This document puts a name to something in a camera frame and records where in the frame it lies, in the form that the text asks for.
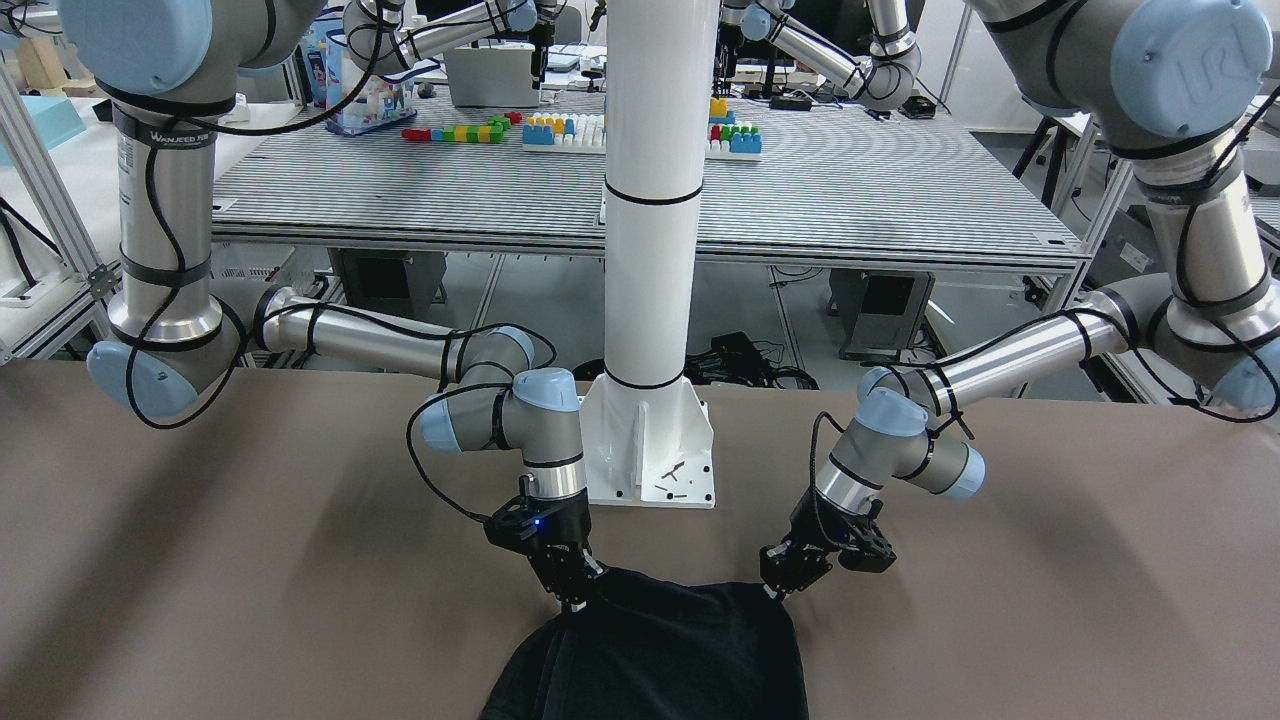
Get toy building blocks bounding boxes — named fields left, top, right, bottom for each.
left=401, top=97, right=764, bottom=161

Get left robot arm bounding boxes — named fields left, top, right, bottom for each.
left=759, top=1, right=1277, bottom=601

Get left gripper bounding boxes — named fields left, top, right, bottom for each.
left=760, top=488, right=897, bottom=602

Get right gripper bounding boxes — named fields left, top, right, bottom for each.
left=485, top=492, right=605, bottom=612

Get striped background work table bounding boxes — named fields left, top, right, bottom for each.
left=210, top=90, right=1091, bottom=396

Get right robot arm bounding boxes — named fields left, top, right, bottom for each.
left=59, top=1, right=604, bottom=610

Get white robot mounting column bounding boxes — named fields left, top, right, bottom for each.
left=580, top=1, right=721, bottom=509

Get black t-shirt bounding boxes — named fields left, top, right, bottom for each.
left=480, top=568, right=809, bottom=719

